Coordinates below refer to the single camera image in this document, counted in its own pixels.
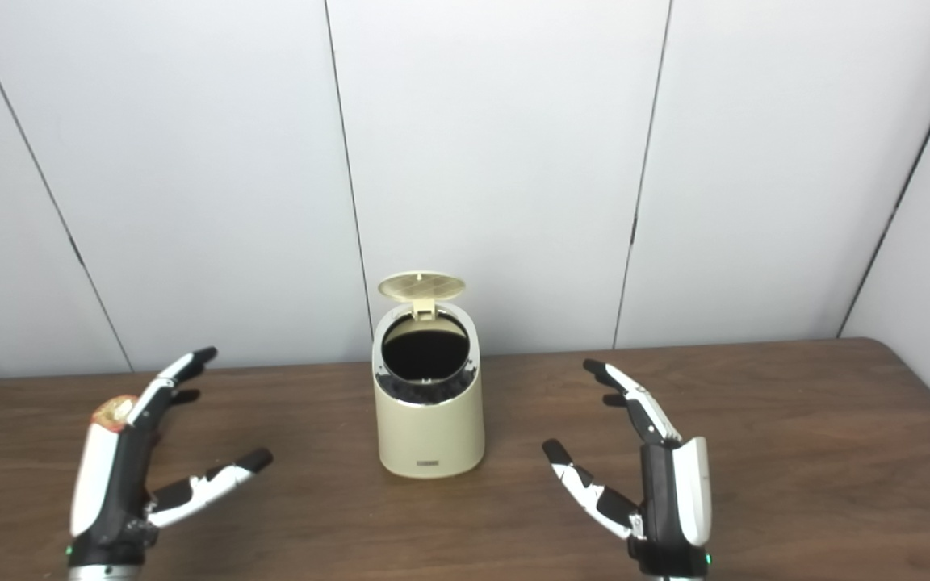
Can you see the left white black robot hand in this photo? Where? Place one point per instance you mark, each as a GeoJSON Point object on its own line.
{"type": "Point", "coordinates": [114, 492]}

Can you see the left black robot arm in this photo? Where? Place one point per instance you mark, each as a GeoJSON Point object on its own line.
{"type": "Point", "coordinates": [106, 574]}

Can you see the red apple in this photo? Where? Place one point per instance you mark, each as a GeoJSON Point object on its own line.
{"type": "Point", "coordinates": [114, 412]}

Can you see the cream round bin lid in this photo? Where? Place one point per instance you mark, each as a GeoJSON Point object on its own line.
{"type": "Point", "coordinates": [421, 286]}

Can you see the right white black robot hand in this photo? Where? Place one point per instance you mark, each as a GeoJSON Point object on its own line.
{"type": "Point", "coordinates": [671, 500]}

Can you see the cream-colored bin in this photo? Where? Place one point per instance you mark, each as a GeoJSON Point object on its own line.
{"type": "Point", "coordinates": [430, 436]}

